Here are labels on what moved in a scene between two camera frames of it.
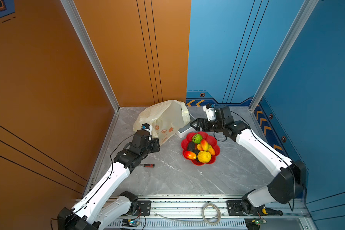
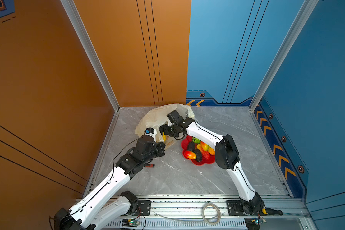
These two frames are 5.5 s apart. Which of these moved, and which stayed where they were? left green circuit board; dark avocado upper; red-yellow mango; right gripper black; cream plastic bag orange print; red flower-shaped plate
Moved: right gripper black; cream plastic bag orange print
Stayed: left green circuit board; red flower-shaped plate; red-yellow mango; dark avocado upper
